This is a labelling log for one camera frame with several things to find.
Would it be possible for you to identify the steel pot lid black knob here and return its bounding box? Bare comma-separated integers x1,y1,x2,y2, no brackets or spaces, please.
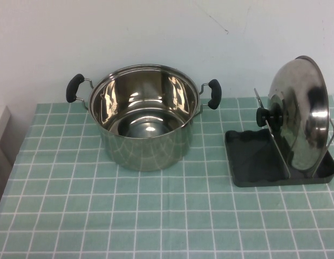
256,55,331,175

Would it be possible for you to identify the stainless steel cooking pot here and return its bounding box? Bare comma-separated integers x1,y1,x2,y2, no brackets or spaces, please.
65,63,222,173

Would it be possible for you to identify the green white checked tablecloth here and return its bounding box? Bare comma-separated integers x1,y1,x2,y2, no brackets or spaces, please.
0,96,334,259

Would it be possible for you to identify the black tray wire lid rack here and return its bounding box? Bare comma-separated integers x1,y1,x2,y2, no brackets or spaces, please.
225,87,334,188

